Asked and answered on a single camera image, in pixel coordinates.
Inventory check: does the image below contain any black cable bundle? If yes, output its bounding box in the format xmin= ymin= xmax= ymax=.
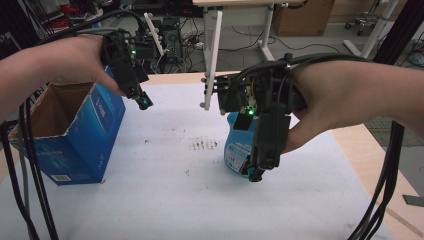
xmin=346 ymin=120 xmax=406 ymax=240
xmin=233 ymin=52 xmax=373 ymax=85

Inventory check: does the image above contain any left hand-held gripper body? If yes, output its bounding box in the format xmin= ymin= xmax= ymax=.
xmin=99 ymin=12 xmax=165 ymax=101

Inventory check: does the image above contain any white desk with wooden top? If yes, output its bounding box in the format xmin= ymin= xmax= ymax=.
xmin=192 ymin=0 xmax=309 ymax=73

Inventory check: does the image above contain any white stand leg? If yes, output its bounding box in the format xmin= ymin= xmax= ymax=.
xmin=343 ymin=0 xmax=401 ymax=60

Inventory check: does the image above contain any person's left hand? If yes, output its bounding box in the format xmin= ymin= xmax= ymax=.
xmin=49 ymin=33 xmax=126 ymax=98

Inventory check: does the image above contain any black post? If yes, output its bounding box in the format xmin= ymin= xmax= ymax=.
xmin=372 ymin=0 xmax=424 ymax=66

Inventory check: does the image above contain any small blue packet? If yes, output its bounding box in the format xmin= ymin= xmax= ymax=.
xmin=223 ymin=111 xmax=258 ymax=177

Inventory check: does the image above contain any person's right hand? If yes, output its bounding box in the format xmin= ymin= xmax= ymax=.
xmin=282 ymin=60 xmax=342 ymax=155

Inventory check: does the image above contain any computer tower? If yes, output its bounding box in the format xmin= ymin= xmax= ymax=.
xmin=159 ymin=15 xmax=184 ymax=65

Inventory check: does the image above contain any red cable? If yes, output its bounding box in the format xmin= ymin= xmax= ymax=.
xmin=49 ymin=4 xmax=83 ymax=32

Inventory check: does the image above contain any office chair base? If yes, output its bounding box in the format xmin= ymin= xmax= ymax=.
xmin=344 ymin=11 xmax=375 ymax=37

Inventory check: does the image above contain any black floor cable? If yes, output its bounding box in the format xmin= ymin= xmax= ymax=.
xmin=229 ymin=25 xmax=342 ymax=55

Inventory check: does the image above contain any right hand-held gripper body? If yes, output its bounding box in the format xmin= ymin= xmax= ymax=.
xmin=199 ymin=53 xmax=308 ymax=171

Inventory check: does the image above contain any blue cardboard box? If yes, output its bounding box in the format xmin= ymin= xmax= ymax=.
xmin=8 ymin=81 xmax=127 ymax=186

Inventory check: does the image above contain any brown cardboard box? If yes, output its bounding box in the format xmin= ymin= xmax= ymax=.
xmin=272 ymin=0 xmax=336 ymax=37

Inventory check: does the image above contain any dark flat piece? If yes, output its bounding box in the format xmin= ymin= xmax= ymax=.
xmin=402 ymin=193 xmax=424 ymax=208

